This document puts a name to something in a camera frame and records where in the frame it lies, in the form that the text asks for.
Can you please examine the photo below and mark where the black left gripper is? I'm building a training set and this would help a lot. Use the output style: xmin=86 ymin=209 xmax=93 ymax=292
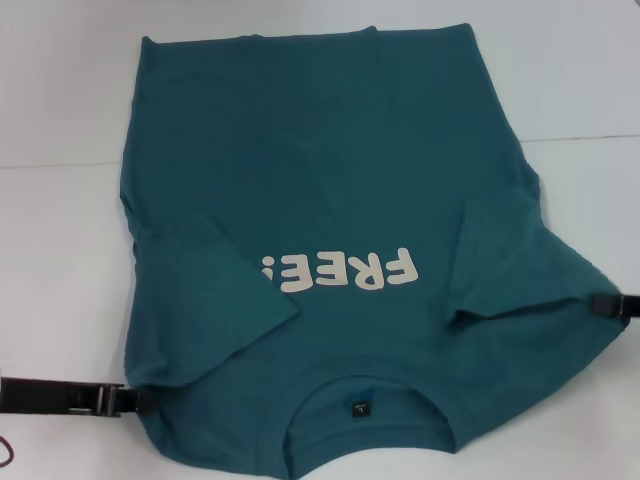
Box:
xmin=0 ymin=376 xmax=156 ymax=417

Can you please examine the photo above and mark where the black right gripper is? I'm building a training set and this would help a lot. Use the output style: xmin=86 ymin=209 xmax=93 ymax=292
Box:
xmin=590 ymin=293 xmax=640 ymax=320

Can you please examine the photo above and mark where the blue shirt with FREE print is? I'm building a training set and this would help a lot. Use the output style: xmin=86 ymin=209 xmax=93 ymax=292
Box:
xmin=117 ymin=22 xmax=634 ymax=474

